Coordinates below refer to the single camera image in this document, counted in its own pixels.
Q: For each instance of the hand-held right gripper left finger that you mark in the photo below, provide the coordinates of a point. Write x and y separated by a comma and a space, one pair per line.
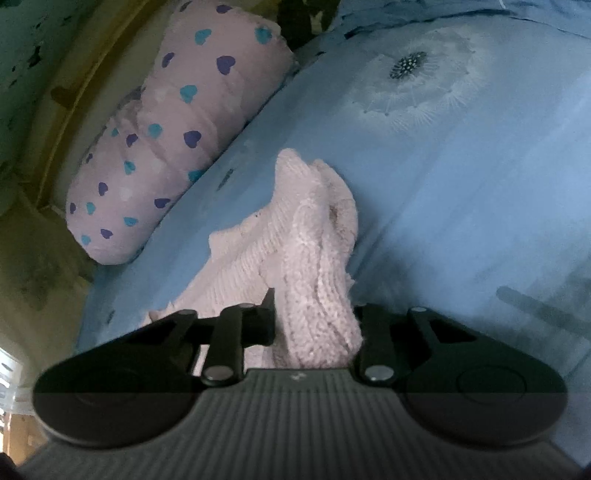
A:
268, 302

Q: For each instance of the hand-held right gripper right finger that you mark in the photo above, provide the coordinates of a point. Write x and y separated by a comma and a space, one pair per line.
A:
364, 323

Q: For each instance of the pink knit sweater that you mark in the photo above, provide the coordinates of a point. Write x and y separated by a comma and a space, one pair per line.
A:
314, 258

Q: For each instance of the blue dandelion print bed sheet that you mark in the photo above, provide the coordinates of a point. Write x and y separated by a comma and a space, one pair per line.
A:
461, 194

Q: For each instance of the pink heart print quilt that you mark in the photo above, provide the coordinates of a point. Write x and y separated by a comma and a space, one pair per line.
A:
171, 138

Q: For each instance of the dark cloth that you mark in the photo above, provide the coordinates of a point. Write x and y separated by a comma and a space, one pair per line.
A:
307, 18

